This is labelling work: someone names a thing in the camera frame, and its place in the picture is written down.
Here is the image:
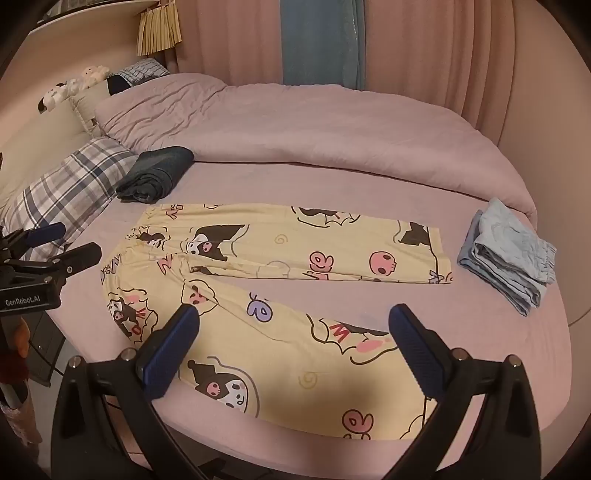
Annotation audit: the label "beige headboard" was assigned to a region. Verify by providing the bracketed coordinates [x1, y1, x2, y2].
[0, 0, 162, 204]

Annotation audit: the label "pink duvet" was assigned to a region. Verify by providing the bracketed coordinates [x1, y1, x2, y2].
[95, 72, 539, 227]

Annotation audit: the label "light blue folded garment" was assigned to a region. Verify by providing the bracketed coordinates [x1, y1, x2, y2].
[457, 198, 557, 317]

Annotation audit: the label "large plaid pillow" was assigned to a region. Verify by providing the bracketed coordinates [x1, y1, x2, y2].
[0, 137, 139, 261]

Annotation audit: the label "yellow cartoon print pants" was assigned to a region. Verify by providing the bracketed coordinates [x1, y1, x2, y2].
[99, 202, 454, 440]

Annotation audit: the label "yellow pleated cloth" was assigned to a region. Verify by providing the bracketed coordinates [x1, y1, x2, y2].
[137, 0, 181, 57]

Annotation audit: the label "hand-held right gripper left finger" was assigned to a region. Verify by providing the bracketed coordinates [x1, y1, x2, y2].
[50, 304, 218, 480]

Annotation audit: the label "pink curtain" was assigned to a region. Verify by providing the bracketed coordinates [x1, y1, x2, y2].
[360, 0, 566, 139]
[173, 0, 289, 86]

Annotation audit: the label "blue curtain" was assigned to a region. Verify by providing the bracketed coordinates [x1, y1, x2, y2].
[279, 0, 368, 90]

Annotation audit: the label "dark folded cloth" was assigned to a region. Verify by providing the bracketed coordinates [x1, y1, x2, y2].
[115, 146, 195, 204]

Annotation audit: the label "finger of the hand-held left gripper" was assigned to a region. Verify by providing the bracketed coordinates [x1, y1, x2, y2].
[0, 222, 66, 261]
[7, 243, 102, 283]

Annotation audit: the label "pink bed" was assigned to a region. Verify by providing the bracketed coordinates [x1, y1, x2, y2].
[46, 152, 575, 462]

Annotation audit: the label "white plush toy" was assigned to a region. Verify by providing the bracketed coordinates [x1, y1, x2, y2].
[38, 83, 68, 114]
[83, 65, 112, 86]
[65, 76, 89, 100]

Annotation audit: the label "dark nightstand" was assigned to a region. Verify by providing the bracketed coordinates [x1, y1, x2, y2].
[25, 314, 68, 387]

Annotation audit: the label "small plaid pillow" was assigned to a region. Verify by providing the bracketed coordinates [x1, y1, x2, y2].
[107, 58, 171, 93]

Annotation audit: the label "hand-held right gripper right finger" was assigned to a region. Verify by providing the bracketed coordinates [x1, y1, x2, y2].
[389, 304, 542, 480]

